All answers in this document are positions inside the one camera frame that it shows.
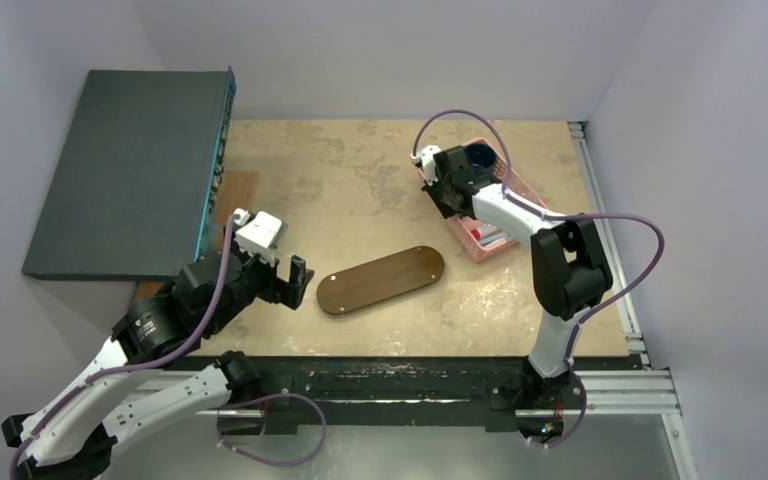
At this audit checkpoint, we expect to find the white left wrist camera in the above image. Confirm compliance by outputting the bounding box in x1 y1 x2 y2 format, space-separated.
232 208 288 258

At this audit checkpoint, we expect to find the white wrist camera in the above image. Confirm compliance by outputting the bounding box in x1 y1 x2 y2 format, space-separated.
411 145 442 186
232 208 288 258

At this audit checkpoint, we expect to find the navy blue mug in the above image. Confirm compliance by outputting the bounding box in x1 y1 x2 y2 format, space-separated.
464 143 497 175

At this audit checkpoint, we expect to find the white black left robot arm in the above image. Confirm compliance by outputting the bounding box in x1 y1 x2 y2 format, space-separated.
1 246 314 479

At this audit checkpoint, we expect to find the dark grey shelf board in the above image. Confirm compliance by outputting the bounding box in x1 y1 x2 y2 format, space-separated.
22 69 236 281

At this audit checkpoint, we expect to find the pink perforated plastic basket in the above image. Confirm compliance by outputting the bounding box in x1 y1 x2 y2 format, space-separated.
412 137 547 263

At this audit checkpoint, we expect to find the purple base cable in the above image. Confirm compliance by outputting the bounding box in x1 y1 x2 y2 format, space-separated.
216 393 328 468
523 370 588 452

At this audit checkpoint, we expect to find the light wooden base board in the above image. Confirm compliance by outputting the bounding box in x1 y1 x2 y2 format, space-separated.
133 170 261 303

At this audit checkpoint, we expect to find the aluminium frame rail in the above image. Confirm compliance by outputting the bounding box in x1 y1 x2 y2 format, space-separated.
568 121 681 417

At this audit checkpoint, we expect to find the oval dark wooden tray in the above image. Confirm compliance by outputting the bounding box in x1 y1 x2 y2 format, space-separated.
315 245 445 316

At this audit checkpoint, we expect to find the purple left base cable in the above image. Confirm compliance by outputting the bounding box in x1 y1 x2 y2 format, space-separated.
216 393 328 468

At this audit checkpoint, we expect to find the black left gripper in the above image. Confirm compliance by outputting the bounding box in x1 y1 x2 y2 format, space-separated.
206 223 313 334

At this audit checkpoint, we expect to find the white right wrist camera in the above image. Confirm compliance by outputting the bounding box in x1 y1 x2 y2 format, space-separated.
411 145 442 186

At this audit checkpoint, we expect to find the white red toothpaste tube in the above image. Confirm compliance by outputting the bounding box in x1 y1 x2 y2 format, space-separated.
469 224 508 248

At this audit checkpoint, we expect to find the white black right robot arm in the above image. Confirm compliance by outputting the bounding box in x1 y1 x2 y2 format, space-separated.
411 142 613 407

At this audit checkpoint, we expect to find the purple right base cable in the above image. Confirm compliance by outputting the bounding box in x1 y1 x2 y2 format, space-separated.
523 370 588 452

